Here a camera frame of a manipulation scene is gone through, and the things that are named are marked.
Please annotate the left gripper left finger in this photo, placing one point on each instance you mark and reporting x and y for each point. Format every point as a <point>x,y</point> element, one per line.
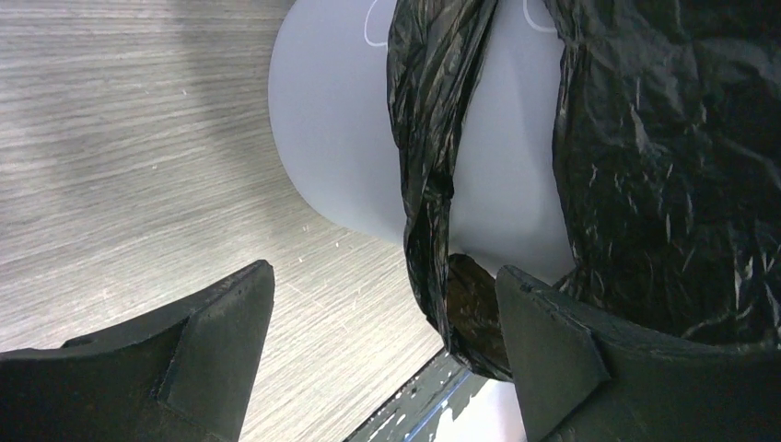
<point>181,372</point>

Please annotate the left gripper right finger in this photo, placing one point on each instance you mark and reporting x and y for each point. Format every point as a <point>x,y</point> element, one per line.
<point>582,374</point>

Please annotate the black trash bag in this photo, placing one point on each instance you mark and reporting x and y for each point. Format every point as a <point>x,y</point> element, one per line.
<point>666,159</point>

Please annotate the grey translucent trash bin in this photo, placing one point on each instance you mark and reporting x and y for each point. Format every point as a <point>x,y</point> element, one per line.
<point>331,127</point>

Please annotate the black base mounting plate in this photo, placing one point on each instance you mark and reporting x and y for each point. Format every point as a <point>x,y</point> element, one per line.
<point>440,388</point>

